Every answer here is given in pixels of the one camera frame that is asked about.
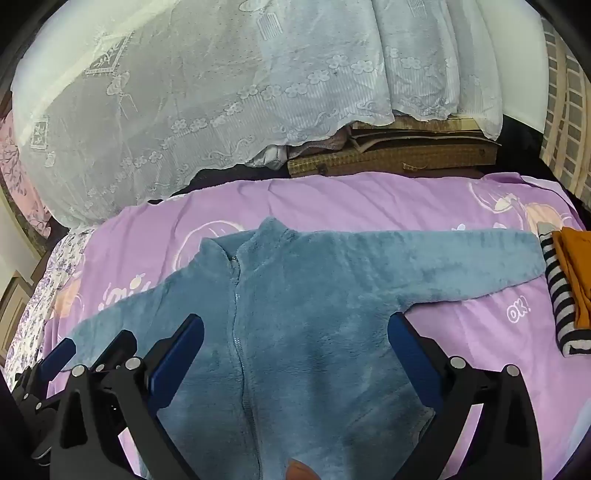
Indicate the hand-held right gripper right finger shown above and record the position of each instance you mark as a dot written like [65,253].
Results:
[413,360]

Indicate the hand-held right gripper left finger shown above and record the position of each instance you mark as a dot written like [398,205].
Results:
[178,355]

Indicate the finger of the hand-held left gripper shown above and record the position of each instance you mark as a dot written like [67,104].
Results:
[57,359]
[117,344]

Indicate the blue fleece jacket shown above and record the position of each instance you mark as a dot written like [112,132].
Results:
[300,323]

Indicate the wooden furniture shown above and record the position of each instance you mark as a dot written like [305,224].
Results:
[14,295]

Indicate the purple floral bed sheet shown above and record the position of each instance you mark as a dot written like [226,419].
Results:
[60,263]

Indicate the black white striped garment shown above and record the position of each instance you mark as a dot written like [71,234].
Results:
[556,300]

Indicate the orange brown object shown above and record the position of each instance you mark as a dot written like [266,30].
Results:
[300,470]

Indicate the purple printed blanket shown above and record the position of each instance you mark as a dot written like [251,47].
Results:
[369,203]

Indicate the pink floral cloth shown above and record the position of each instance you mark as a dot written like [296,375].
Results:
[23,184]

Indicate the orange garment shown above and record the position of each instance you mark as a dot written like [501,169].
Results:
[577,277]

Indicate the white lace cloth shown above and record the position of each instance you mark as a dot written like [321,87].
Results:
[184,92]

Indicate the beige plaid cloth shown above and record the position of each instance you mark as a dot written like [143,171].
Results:
[568,115]

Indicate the white pillow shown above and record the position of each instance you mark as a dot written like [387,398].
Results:
[512,60]

